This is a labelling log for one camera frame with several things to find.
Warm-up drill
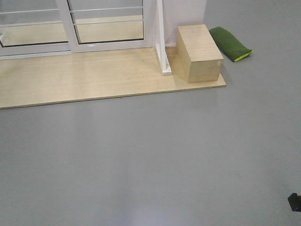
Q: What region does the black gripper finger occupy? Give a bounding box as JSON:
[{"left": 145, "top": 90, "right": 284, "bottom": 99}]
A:
[{"left": 288, "top": 193, "right": 301, "bottom": 211}]

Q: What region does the white framed sliding glass door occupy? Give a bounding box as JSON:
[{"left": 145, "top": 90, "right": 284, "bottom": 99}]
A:
[{"left": 56, "top": 0, "right": 156, "bottom": 53}]

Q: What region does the green sandbag with yellow edge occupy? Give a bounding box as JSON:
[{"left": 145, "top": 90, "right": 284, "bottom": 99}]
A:
[{"left": 209, "top": 27, "right": 253, "bottom": 62}]

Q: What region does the light wooden box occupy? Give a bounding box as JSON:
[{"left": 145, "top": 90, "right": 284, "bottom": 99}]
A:
[{"left": 176, "top": 24, "right": 224, "bottom": 83}]

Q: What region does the light wooden floor platform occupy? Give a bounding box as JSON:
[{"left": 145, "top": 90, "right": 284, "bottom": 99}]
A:
[{"left": 0, "top": 48, "right": 226, "bottom": 109}]

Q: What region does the fixed white framed glass panel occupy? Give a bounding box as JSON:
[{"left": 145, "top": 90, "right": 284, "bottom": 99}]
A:
[{"left": 0, "top": 0, "right": 70, "bottom": 57}]

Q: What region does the white door frame support post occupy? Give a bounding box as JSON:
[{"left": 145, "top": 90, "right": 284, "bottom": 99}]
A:
[{"left": 154, "top": 0, "right": 172, "bottom": 76}]

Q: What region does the white wall panel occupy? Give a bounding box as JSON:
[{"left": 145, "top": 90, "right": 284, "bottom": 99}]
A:
[{"left": 162, "top": 0, "right": 207, "bottom": 47}]

